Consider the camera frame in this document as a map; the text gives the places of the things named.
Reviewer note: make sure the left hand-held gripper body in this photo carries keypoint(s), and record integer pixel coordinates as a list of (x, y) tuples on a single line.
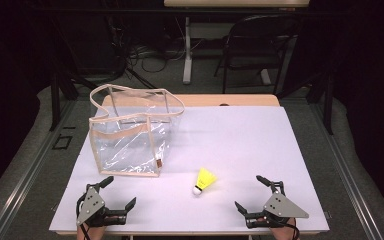
[(91, 204)]

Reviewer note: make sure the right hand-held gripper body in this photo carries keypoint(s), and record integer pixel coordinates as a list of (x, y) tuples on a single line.
[(281, 206)]

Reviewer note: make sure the clear plastic bag beige trim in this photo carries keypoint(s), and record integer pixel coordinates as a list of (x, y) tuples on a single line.
[(126, 146)]

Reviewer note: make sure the yellow shuttlecock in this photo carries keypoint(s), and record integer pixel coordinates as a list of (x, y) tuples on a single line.
[(205, 177)]

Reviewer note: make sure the person's right hand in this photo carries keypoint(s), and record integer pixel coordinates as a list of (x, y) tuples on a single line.
[(283, 233)]

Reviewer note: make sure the person's left hand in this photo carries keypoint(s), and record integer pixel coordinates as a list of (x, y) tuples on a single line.
[(95, 232)]

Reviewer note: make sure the white table board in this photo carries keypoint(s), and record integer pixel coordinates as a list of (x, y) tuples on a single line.
[(233, 146)]

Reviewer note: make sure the wooden table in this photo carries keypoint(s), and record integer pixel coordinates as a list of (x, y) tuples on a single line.
[(213, 100)]

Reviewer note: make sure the black metal stand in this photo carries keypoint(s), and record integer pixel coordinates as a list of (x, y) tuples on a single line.
[(328, 106), (55, 96)]

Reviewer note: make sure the black folding chair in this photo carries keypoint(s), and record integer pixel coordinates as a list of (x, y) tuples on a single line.
[(256, 43)]

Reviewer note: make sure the white desk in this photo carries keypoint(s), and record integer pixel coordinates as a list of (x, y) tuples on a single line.
[(236, 3)]

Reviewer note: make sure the black floor socket frame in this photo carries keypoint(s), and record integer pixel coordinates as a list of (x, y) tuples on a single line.
[(56, 142)]

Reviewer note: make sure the grey floor rail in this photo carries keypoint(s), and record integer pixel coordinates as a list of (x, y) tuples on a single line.
[(350, 180), (23, 180)]

